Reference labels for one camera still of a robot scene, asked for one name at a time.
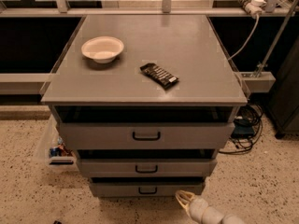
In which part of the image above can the blue electronic box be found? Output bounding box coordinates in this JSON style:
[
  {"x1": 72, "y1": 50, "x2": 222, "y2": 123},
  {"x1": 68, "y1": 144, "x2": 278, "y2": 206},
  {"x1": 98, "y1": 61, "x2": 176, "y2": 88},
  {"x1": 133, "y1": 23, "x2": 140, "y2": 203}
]
[{"x1": 231, "y1": 124, "x2": 254, "y2": 138}]

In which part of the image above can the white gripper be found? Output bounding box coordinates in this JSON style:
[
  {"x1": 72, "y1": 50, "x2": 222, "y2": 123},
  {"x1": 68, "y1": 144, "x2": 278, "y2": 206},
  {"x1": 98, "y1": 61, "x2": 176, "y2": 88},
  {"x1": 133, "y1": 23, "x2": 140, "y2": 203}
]
[{"x1": 175, "y1": 190, "x2": 208, "y2": 223}]

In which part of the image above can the grey metal rail frame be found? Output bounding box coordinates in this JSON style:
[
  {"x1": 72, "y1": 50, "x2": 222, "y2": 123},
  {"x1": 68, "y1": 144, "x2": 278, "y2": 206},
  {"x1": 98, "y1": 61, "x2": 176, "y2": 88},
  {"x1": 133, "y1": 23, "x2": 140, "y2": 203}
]
[{"x1": 0, "y1": 0, "x2": 299, "y2": 95}]

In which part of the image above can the dark grey side cabinet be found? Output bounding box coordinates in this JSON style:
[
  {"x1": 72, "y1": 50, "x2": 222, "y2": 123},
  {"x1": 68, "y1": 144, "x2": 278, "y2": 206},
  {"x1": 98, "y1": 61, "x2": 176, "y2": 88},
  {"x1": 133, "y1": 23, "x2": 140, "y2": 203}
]
[{"x1": 267, "y1": 38, "x2": 299, "y2": 139}]

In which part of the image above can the white paper bowl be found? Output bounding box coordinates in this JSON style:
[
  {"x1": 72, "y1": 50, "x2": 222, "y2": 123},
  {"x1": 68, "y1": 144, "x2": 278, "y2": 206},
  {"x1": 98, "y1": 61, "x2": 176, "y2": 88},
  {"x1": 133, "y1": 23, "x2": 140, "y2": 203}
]
[{"x1": 81, "y1": 36, "x2": 124, "y2": 63}]

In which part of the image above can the grey middle drawer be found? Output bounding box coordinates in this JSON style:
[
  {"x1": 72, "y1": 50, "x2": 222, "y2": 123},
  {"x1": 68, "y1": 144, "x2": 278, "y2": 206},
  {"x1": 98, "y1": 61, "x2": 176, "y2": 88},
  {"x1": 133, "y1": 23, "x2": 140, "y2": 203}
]
[{"x1": 77, "y1": 149, "x2": 217, "y2": 177}]

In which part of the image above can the black snack bar wrapper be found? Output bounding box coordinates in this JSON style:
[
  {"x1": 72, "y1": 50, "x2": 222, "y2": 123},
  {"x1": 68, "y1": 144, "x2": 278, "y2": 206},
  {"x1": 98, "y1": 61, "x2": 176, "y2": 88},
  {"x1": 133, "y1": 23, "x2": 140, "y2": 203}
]
[{"x1": 140, "y1": 63, "x2": 178, "y2": 90}]

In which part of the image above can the white power cable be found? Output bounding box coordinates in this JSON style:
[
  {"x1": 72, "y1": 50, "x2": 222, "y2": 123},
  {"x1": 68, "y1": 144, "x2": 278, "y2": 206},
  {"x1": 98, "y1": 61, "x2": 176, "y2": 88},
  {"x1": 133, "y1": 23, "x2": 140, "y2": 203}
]
[{"x1": 227, "y1": 13, "x2": 261, "y2": 62}]

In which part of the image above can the grey top drawer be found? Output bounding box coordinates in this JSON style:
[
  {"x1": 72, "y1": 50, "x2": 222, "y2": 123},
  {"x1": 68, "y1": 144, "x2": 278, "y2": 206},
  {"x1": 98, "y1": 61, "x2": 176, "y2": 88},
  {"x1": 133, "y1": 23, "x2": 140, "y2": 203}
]
[{"x1": 55, "y1": 105, "x2": 236, "y2": 150}]

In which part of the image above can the grey bottom drawer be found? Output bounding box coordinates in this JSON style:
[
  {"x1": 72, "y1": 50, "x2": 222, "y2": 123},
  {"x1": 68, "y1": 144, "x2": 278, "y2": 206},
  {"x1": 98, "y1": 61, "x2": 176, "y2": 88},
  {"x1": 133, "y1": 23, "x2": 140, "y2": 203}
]
[{"x1": 89, "y1": 176, "x2": 205, "y2": 197}]

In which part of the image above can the grey drawer cabinet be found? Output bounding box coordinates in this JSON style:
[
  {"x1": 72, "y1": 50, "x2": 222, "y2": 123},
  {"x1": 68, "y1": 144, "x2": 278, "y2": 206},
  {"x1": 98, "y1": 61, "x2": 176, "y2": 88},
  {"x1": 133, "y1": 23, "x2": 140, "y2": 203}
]
[{"x1": 40, "y1": 14, "x2": 249, "y2": 199}]

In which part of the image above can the clear plastic storage box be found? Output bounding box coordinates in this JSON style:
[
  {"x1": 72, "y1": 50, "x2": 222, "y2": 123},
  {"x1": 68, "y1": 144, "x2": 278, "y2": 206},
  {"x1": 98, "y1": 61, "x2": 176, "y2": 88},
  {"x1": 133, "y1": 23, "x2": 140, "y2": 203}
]
[{"x1": 33, "y1": 116, "x2": 78, "y2": 173}]

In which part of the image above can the white power strip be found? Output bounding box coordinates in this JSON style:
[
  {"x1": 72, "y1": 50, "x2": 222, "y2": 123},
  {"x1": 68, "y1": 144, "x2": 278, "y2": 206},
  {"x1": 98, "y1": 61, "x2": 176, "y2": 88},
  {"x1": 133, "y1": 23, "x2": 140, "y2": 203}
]
[{"x1": 237, "y1": 0, "x2": 265, "y2": 17}]

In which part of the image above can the black cable bundle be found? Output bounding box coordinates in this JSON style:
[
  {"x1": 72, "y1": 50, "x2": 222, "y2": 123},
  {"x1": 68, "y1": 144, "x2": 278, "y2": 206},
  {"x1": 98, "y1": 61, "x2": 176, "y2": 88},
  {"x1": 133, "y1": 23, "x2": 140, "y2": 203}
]
[{"x1": 219, "y1": 105, "x2": 264, "y2": 156}]

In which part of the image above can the diagonal metal rod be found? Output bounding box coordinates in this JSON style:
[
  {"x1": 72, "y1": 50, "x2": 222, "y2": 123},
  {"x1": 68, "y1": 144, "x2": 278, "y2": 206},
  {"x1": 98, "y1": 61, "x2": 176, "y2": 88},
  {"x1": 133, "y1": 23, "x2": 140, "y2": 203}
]
[{"x1": 251, "y1": 0, "x2": 299, "y2": 77}]

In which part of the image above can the grey drawer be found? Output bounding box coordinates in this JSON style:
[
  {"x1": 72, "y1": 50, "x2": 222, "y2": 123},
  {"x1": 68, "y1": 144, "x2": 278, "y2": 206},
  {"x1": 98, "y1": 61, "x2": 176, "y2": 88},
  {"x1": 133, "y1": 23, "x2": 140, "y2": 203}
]
[
  {"x1": 55, "y1": 105, "x2": 236, "y2": 150},
  {"x1": 89, "y1": 176, "x2": 205, "y2": 197},
  {"x1": 77, "y1": 149, "x2": 217, "y2": 177}
]

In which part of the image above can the small black floor object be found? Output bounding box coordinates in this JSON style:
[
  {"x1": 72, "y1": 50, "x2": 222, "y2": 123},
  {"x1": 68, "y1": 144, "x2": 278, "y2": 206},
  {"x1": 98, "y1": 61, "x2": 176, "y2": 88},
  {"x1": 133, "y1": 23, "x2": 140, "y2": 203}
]
[{"x1": 53, "y1": 220, "x2": 62, "y2": 224}]

